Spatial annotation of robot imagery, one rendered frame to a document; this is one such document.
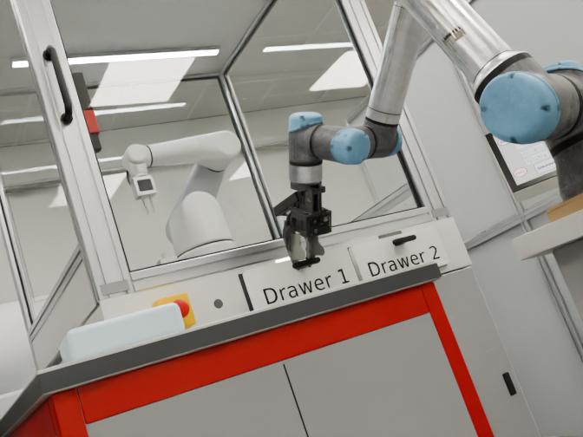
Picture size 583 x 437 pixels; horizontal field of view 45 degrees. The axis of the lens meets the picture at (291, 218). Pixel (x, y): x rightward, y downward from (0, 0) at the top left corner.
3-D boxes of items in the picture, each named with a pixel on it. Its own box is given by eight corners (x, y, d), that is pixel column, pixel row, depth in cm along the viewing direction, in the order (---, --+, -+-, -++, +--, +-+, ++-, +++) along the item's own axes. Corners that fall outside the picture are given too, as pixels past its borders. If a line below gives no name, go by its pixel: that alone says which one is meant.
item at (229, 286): (472, 264, 197) (453, 216, 200) (117, 368, 145) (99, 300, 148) (315, 336, 276) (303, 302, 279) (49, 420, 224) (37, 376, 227)
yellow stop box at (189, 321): (198, 322, 150) (188, 290, 152) (167, 331, 147) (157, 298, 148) (191, 328, 155) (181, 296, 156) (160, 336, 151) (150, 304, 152)
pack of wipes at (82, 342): (171, 344, 101) (161, 315, 102) (188, 330, 93) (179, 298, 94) (65, 375, 94) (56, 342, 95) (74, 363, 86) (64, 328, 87)
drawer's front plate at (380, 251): (450, 263, 191) (435, 225, 194) (365, 287, 176) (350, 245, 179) (446, 264, 193) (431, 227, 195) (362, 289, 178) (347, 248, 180)
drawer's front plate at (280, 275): (362, 287, 174) (346, 245, 176) (259, 316, 159) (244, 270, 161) (357, 289, 175) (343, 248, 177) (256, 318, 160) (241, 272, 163)
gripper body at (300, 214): (304, 241, 157) (304, 188, 154) (284, 231, 164) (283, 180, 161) (332, 235, 161) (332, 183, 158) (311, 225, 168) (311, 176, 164)
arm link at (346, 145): (383, 127, 151) (343, 122, 158) (350, 129, 143) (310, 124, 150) (380, 164, 152) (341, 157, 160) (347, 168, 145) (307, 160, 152)
